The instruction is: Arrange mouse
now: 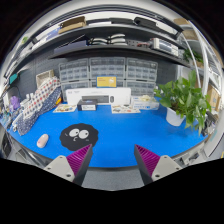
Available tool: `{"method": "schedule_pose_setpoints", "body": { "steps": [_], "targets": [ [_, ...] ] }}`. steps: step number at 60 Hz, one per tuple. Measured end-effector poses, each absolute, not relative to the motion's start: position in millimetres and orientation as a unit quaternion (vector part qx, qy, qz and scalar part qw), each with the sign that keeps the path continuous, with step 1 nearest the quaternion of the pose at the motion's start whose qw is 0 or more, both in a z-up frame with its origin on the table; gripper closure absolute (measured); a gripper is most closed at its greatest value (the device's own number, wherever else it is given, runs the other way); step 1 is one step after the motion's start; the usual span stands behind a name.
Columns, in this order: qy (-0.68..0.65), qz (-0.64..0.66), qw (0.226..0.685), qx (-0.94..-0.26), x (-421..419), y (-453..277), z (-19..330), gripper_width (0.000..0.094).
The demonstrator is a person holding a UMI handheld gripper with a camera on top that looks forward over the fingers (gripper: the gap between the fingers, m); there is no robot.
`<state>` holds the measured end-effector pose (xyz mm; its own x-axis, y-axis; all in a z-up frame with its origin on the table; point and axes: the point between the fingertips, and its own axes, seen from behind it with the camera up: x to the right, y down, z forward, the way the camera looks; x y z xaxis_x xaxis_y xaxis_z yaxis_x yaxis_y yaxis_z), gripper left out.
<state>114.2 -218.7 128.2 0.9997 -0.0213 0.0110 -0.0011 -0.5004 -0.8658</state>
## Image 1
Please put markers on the purple plush toy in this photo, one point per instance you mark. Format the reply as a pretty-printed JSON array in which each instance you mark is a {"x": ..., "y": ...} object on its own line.
[{"x": 14, "y": 103}]

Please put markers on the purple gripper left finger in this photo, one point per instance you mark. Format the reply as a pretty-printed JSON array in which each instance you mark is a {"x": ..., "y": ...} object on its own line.
[{"x": 72, "y": 167}]

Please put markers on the white carton with items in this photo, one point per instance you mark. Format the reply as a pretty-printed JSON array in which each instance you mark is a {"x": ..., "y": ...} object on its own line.
[{"x": 144, "y": 102}]

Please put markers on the grey drawer organizer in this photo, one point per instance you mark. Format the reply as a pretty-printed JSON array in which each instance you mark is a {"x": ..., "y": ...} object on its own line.
[
  {"x": 141, "y": 76},
  {"x": 74, "y": 74},
  {"x": 107, "y": 66}
]

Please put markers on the sticker sheet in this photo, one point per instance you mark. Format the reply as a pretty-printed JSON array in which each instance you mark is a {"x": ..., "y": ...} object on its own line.
[
  {"x": 123, "y": 109},
  {"x": 62, "y": 108}
]

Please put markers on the beige wire basket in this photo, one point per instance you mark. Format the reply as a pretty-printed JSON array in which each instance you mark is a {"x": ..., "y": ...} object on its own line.
[{"x": 41, "y": 77}]

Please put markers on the yellow label card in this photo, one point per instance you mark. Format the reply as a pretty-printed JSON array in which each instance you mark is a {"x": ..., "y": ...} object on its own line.
[{"x": 106, "y": 81}]

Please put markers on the dark metal shelf unit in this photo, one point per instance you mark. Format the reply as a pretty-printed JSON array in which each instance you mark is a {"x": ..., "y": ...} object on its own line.
[{"x": 108, "y": 22}]

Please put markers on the white plant pot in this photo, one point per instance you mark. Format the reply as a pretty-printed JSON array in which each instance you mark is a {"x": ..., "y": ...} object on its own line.
[{"x": 173, "y": 119}]

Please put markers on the left grey drawer organizer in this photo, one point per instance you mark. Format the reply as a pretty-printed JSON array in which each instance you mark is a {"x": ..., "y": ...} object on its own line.
[{"x": 74, "y": 74}]

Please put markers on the cardboard box on shelf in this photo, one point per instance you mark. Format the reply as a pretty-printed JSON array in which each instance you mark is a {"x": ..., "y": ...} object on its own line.
[{"x": 72, "y": 24}]

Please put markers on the right sticker sheet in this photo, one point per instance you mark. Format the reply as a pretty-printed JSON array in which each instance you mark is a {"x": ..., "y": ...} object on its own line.
[{"x": 123, "y": 109}]

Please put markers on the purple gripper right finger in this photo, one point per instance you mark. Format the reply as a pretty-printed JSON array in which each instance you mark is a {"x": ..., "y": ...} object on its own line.
[{"x": 153, "y": 167}]

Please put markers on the white keyboard product box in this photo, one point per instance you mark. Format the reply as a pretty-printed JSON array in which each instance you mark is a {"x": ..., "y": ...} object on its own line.
[{"x": 103, "y": 96}]

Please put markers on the black cartoon face mouse pad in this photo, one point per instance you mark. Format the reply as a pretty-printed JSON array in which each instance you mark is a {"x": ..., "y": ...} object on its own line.
[{"x": 77, "y": 136}]

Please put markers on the middle grey drawer organizer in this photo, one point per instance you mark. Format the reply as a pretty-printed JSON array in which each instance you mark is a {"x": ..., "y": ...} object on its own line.
[{"x": 107, "y": 66}]

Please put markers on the left sticker sheet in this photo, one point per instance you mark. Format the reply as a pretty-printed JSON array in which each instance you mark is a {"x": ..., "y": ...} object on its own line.
[{"x": 62, "y": 108}]

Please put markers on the green potted plant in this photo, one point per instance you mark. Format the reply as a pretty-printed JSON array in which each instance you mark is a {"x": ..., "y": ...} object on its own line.
[{"x": 186, "y": 99}]

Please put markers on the blue table mat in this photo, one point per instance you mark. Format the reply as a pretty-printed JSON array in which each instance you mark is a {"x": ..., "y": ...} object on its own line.
[{"x": 117, "y": 135}]

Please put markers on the small black box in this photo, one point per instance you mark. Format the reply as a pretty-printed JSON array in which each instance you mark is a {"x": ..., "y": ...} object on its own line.
[{"x": 87, "y": 105}]

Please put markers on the right grey drawer organizer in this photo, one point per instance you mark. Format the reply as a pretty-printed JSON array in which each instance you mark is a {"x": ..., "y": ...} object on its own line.
[{"x": 141, "y": 76}]

